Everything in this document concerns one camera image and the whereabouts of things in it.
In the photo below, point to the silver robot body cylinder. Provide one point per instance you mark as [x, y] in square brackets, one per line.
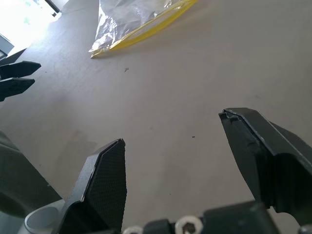
[44, 217]

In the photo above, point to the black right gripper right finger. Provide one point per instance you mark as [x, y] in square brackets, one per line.
[268, 156]

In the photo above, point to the clear yellow-zip plastic bag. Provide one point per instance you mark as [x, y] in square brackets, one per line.
[126, 26]

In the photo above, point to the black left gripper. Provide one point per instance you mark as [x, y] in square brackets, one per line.
[13, 57]

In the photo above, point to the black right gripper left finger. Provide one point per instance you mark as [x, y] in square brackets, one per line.
[107, 175]

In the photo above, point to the black window frame bar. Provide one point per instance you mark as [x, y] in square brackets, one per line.
[53, 5]

